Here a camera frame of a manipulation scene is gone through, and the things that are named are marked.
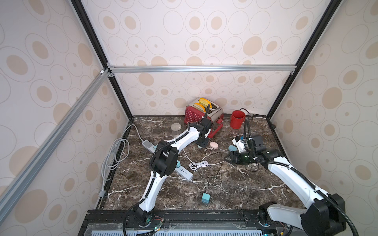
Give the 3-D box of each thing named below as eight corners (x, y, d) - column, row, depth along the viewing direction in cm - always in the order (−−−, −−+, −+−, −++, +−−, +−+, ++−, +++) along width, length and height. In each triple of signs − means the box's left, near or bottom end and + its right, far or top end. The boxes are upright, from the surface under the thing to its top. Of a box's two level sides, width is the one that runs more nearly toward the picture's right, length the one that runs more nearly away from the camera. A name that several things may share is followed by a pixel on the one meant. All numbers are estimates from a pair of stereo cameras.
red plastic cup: (230, 129, 114) (233, 119, 106) (228, 119, 121) (230, 109, 113) (243, 129, 114) (247, 119, 106) (240, 119, 121) (243, 109, 113)
